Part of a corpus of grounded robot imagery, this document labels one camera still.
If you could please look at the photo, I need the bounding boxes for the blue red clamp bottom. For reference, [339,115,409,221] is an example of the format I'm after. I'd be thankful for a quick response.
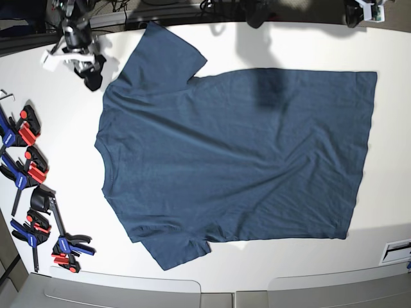
[30,187,96,273]

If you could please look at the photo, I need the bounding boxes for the blue T-shirt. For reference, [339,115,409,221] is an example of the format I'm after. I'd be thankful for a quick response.
[95,22,378,270]

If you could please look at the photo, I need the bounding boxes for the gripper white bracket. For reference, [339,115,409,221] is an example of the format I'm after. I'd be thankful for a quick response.
[41,48,107,92]

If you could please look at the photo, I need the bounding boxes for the blue red clamp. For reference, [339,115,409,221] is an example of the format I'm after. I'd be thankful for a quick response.
[1,146,49,217]
[1,105,41,155]
[30,187,96,273]
[10,209,51,273]

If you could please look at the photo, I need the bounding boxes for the blue red clamp top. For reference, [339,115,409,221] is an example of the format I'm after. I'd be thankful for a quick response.
[1,105,41,155]

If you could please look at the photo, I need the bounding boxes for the silver hex key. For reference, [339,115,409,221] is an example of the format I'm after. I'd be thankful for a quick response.
[0,89,15,101]

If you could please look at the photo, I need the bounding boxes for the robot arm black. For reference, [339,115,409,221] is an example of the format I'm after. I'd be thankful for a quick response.
[40,1,107,92]

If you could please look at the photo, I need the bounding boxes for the grey chair backs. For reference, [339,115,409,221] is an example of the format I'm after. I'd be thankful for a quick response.
[1,274,410,307]

